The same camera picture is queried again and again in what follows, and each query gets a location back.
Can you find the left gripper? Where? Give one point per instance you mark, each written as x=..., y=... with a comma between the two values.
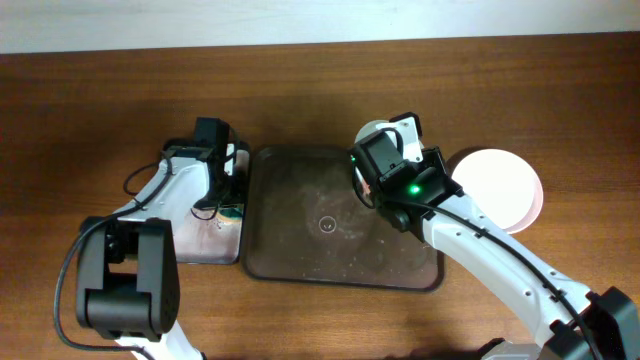
x=239, y=195

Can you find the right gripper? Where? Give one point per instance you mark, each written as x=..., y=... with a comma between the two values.
x=431, y=159

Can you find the pale green plate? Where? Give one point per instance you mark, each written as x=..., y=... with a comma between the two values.
x=387, y=156

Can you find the green yellow sponge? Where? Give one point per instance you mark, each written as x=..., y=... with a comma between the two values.
x=231, y=214

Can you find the white plate front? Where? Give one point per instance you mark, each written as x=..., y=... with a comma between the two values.
x=504, y=186

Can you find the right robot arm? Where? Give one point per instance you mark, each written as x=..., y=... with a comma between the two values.
x=566, y=319

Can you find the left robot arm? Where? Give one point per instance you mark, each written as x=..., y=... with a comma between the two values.
x=127, y=280

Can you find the small black tray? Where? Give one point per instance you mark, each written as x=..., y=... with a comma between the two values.
x=199, y=236

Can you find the large brown tray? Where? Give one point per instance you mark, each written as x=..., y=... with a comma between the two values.
x=304, y=223

